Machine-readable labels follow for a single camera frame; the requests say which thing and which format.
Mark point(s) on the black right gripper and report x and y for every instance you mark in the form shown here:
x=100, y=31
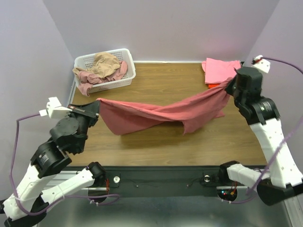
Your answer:
x=236, y=87

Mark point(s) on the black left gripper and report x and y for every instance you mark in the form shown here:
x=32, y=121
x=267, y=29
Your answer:
x=88, y=112

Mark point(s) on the dusty red t-shirt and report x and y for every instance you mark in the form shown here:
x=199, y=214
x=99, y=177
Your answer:
x=193, y=112

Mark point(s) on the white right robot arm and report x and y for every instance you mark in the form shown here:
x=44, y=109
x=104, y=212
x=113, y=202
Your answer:
x=281, y=179

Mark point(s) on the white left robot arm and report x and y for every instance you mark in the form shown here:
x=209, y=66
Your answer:
x=30, y=202

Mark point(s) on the folded light pink t-shirt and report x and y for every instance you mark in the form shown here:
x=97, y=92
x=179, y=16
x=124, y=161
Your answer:
x=217, y=71

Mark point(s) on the mauve pink t-shirt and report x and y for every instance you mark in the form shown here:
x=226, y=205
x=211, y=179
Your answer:
x=88, y=79

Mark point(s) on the folded orange t-shirt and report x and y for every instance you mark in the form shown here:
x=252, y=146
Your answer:
x=212, y=85

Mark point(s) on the beige t-shirt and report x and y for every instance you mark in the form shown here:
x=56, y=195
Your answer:
x=104, y=64

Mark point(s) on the white plastic laundry basket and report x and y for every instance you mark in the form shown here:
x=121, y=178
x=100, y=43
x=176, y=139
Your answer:
x=123, y=54

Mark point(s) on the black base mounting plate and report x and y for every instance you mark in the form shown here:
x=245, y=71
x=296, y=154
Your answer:
x=165, y=181

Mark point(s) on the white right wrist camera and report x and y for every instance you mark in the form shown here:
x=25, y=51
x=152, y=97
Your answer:
x=261, y=64

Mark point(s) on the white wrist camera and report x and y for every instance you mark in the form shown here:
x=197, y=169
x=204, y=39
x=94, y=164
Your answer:
x=261, y=64
x=54, y=109

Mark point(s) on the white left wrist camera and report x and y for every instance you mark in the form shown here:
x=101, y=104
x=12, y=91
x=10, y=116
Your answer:
x=54, y=109

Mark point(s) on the aluminium table frame rail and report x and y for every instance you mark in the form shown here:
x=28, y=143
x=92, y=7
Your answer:
x=70, y=133

